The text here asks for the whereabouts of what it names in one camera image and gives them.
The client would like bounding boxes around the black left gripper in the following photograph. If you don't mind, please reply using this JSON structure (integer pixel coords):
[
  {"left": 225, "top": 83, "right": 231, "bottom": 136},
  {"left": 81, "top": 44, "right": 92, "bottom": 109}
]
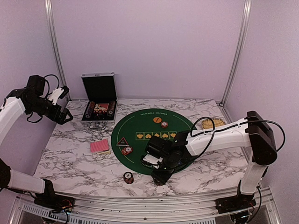
[{"left": 28, "top": 97, "right": 72, "bottom": 125}]

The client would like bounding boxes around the red chip stack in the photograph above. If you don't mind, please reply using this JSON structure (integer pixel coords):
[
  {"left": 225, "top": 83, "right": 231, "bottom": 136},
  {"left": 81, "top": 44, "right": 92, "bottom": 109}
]
[
  {"left": 161, "top": 121, "right": 168, "bottom": 128},
  {"left": 121, "top": 146, "right": 133, "bottom": 155}
]

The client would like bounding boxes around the orange round big blind button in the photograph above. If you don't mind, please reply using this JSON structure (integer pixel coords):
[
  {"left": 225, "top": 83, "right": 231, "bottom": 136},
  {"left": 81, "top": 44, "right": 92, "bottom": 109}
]
[{"left": 153, "top": 117, "right": 162, "bottom": 123}]

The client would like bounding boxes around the black red triangular dealer button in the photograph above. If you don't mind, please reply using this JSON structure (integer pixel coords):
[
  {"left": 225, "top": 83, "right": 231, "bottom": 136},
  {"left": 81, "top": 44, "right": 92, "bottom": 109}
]
[{"left": 116, "top": 137, "right": 129, "bottom": 147}]

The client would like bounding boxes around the black orange 100 chip stack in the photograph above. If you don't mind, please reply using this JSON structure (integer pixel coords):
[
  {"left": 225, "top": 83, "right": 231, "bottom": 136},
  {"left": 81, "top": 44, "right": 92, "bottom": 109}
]
[{"left": 123, "top": 172, "right": 134, "bottom": 184}]

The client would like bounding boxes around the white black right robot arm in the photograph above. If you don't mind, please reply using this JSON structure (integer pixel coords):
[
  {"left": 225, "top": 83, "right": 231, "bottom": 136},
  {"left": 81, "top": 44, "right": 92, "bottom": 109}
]
[{"left": 143, "top": 111, "right": 279, "bottom": 209}]

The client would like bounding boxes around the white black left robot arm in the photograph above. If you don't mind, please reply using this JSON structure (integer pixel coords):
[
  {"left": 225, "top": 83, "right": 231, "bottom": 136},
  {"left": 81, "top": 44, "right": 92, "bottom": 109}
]
[{"left": 0, "top": 75, "right": 73, "bottom": 208}]

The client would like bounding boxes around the aluminium poker chip case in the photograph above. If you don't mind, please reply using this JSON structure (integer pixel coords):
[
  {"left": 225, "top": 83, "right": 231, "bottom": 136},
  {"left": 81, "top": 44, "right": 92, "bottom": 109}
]
[{"left": 81, "top": 72, "right": 118, "bottom": 124}]

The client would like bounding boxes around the woven bamboo tray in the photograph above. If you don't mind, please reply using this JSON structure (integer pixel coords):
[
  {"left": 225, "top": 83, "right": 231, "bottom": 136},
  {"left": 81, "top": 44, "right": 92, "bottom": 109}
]
[{"left": 201, "top": 118, "right": 226, "bottom": 129}]

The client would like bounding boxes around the round green poker mat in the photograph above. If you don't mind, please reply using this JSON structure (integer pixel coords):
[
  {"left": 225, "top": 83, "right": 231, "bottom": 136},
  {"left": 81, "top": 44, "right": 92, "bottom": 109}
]
[{"left": 111, "top": 109, "right": 193, "bottom": 175}]

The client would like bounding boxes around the red playing card deck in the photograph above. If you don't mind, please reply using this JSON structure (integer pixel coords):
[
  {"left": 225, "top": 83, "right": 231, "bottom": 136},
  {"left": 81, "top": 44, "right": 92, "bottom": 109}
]
[{"left": 90, "top": 139, "right": 110, "bottom": 154}]

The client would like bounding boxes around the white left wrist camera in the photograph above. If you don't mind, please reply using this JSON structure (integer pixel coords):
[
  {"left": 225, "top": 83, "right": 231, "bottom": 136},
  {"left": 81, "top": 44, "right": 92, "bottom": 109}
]
[{"left": 47, "top": 85, "right": 69, "bottom": 105}]

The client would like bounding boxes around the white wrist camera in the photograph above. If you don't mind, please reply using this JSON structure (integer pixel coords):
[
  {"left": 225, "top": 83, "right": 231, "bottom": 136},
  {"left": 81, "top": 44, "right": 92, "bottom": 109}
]
[
  {"left": 47, "top": 85, "right": 69, "bottom": 105},
  {"left": 141, "top": 154, "right": 163, "bottom": 170}
]

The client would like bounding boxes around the silver case handle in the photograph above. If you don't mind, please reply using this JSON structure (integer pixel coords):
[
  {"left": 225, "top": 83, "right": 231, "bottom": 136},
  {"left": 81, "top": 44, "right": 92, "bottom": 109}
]
[{"left": 88, "top": 122, "right": 110, "bottom": 130}]

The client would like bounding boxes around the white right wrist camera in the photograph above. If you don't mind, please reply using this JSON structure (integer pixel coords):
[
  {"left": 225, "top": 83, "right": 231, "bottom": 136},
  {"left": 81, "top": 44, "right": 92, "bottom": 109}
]
[{"left": 141, "top": 154, "right": 163, "bottom": 170}]

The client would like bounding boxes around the front aluminium rail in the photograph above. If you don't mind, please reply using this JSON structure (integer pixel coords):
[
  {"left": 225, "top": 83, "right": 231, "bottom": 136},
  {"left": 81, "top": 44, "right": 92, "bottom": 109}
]
[{"left": 7, "top": 186, "right": 281, "bottom": 224}]

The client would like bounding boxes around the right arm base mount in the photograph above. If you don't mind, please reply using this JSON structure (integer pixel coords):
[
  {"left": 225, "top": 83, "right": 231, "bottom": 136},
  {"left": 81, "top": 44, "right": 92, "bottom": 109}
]
[{"left": 215, "top": 196, "right": 256, "bottom": 214}]

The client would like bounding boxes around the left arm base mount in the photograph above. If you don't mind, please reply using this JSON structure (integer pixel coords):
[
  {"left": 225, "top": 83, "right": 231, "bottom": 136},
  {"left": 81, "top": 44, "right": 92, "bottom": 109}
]
[{"left": 34, "top": 194, "right": 75, "bottom": 213}]

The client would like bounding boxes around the left aluminium frame post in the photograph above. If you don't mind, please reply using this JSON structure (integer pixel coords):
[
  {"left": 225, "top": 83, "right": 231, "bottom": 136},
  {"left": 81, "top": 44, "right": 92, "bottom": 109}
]
[{"left": 44, "top": 0, "right": 71, "bottom": 101}]

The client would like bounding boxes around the aluminium frame post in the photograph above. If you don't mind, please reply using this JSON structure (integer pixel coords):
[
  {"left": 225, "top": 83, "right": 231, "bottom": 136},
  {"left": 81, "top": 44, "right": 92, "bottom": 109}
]
[
  {"left": 44, "top": 0, "right": 71, "bottom": 101},
  {"left": 219, "top": 0, "right": 252, "bottom": 107}
]

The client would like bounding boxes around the right aluminium frame post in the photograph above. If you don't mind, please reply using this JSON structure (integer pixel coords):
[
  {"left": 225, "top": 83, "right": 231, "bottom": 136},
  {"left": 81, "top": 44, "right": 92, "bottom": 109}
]
[{"left": 219, "top": 0, "right": 252, "bottom": 107}]

